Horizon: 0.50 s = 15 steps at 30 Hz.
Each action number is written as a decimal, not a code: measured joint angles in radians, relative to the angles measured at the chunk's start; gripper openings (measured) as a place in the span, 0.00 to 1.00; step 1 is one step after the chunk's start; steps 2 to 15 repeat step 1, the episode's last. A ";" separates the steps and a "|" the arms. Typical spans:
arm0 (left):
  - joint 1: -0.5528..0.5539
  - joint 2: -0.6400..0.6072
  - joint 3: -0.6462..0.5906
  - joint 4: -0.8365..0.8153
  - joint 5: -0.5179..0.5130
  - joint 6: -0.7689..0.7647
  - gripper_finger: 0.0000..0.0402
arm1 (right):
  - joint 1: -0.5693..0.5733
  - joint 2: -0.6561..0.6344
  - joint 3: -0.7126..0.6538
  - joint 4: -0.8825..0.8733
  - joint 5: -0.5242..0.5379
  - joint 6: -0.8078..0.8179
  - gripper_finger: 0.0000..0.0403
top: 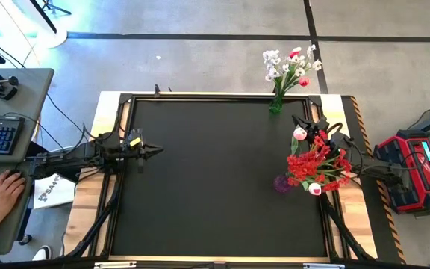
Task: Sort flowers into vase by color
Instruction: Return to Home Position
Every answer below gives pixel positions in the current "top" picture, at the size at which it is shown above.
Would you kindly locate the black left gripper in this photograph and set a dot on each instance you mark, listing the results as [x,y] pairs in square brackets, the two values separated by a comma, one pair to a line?
[134,151]

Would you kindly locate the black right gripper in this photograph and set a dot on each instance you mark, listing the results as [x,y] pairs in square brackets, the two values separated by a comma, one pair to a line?
[319,127]

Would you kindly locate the pink artificial tulip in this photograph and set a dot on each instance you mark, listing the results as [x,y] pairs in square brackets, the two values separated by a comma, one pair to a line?
[315,189]
[300,133]

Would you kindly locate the red artificial tulip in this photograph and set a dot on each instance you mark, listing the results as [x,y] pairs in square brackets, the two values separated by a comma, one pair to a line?
[294,53]
[304,81]

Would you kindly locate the white artificial flower bunch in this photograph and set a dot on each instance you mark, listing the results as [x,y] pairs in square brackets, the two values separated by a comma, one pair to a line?
[271,73]
[299,71]

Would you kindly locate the sparse red flower bunch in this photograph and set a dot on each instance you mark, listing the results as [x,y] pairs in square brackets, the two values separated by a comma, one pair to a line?
[343,164]

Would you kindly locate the purple glass vase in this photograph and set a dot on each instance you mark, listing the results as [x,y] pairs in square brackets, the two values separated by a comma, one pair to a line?
[282,184]

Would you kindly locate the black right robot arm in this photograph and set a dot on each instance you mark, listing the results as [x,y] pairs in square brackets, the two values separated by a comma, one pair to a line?
[371,170]

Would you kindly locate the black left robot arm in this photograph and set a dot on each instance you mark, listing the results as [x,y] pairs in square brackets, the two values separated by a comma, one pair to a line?
[73,157]

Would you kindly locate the green glass vase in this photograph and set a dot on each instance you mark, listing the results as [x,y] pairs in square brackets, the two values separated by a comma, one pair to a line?
[275,106]

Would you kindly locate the white printed bag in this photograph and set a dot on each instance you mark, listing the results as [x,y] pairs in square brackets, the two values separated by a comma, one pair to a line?
[50,198]

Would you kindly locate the red and black power unit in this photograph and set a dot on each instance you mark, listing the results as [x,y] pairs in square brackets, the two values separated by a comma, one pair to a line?
[424,179]

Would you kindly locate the grey desk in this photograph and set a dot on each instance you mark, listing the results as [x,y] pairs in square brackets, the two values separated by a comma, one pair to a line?
[21,97]

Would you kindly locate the black hazard-striped floor mat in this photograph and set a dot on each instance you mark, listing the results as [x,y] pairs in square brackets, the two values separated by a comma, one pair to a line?
[381,243]

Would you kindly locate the white-based black floor stand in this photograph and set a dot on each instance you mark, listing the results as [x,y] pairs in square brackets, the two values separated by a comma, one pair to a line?
[59,37]

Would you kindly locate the person's shoe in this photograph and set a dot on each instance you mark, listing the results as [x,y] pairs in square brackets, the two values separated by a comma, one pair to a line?
[42,253]

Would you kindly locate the black desk caster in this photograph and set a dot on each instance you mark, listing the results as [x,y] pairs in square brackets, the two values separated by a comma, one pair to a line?
[25,240]

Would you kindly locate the person's hand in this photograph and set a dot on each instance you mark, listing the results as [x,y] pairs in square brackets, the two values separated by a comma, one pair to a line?
[2,196]

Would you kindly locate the black tripod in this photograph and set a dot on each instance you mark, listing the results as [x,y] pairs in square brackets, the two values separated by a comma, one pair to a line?
[59,10]

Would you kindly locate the small black frame clip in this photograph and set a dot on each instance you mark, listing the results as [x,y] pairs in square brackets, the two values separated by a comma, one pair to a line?
[157,91]

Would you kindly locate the black aluminium table frame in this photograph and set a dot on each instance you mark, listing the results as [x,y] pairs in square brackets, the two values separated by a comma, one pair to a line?
[215,98]

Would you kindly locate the black diagonal frame strut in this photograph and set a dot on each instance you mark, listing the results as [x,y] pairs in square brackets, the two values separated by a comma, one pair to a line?
[99,220]
[349,235]

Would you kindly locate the silver hinge bracket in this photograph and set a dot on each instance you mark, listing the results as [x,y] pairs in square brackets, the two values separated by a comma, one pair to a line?
[323,266]
[114,265]

